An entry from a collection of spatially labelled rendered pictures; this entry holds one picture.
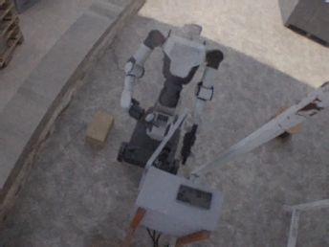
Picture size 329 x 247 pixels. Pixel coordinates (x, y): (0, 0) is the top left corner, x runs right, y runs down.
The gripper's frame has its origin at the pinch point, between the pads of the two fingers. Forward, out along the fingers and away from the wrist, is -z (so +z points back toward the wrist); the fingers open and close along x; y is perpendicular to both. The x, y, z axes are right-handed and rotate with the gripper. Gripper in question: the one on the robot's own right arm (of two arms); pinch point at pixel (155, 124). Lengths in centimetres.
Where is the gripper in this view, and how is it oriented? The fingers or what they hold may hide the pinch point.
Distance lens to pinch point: 168.1
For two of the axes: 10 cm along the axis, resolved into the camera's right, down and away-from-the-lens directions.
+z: -8.4, -5.3, 1.5
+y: -1.6, 4.9, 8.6
